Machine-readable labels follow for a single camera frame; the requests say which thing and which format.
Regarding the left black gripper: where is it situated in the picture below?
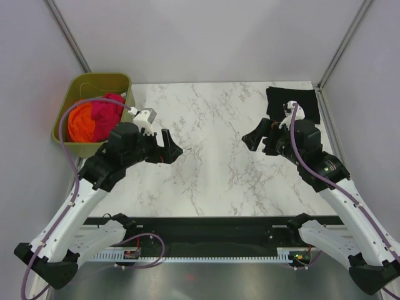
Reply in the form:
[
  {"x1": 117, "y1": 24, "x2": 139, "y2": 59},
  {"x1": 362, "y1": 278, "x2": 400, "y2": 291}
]
[{"x1": 123, "y1": 128, "x2": 183, "y2": 168}]

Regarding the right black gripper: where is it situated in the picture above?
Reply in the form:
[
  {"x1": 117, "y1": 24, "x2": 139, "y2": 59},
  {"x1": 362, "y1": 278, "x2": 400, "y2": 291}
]
[{"x1": 242, "y1": 117, "x2": 304, "y2": 166}]

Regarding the magenta red t shirt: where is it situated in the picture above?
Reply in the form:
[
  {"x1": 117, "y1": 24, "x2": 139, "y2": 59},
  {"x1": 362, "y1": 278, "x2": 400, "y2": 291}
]
[{"x1": 91, "y1": 101, "x2": 124, "y2": 143}]

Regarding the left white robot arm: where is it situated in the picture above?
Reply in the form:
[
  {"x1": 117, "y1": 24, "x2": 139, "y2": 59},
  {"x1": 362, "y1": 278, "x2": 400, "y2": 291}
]
[{"x1": 14, "y1": 122, "x2": 183, "y2": 289}]

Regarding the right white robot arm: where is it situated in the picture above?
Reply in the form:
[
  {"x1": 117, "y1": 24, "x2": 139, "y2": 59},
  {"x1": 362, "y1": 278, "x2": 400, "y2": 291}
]
[{"x1": 241, "y1": 118, "x2": 399, "y2": 295}]

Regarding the folded black t shirt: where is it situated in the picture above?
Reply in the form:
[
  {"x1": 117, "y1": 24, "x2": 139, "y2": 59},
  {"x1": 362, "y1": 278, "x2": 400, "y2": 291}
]
[{"x1": 266, "y1": 87, "x2": 321, "y2": 125}]

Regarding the orange t shirt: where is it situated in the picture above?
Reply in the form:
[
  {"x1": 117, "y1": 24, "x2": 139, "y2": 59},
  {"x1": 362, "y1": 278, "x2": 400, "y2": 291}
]
[{"x1": 67, "y1": 102, "x2": 96, "y2": 143}]

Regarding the olive green plastic bin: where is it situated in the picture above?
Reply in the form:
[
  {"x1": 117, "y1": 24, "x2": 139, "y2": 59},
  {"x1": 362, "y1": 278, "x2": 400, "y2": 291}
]
[{"x1": 52, "y1": 72, "x2": 135, "y2": 158}]

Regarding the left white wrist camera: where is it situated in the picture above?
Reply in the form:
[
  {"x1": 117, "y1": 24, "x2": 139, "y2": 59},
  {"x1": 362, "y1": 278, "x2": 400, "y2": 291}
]
[{"x1": 132, "y1": 108, "x2": 157, "y2": 136}]

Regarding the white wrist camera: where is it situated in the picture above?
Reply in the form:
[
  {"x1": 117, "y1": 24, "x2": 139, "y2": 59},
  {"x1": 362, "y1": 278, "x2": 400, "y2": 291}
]
[
  {"x1": 132, "y1": 108, "x2": 157, "y2": 136},
  {"x1": 279, "y1": 101, "x2": 305, "y2": 129}
]

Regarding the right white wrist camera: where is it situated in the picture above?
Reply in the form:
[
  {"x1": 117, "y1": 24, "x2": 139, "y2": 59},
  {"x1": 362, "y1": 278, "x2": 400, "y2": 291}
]
[{"x1": 279, "y1": 101, "x2": 305, "y2": 129}]

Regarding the right aluminium frame post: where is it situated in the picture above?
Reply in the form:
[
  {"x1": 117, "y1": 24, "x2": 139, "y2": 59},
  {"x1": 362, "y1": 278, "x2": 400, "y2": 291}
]
[{"x1": 316, "y1": 0, "x2": 375, "y2": 90}]

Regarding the aluminium frame post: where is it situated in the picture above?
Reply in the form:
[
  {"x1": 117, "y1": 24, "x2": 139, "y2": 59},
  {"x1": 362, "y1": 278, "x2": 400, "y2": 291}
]
[
  {"x1": 316, "y1": 0, "x2": 375, "y2": 90},
  {"x1": 43, "y1": 0, "x2": 91, "y2": 73}
]

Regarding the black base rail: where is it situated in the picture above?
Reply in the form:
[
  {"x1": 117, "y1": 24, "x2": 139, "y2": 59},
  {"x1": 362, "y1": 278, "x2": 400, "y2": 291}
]
[{"x1": 77, "y1": 215, "x2": 348, "y2": 258}]

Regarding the white slotted cable duct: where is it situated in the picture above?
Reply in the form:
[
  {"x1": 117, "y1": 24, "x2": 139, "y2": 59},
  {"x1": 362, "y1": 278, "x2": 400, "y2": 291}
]
[{"x1": 89, "y1": 247, "x2": 311, "y2": 264}]

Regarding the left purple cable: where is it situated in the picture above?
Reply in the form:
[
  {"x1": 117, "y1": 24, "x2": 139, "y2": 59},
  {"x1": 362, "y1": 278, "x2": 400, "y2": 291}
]
[{"x1": 20, "y1": 94, "x2": 135, "y2": 300}]

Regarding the left aluminium frame post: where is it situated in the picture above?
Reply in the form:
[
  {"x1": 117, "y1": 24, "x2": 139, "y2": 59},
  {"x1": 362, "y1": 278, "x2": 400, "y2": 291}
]
[{"x1": 43, "y1": 0, "x2": 91, "y2": 73}]

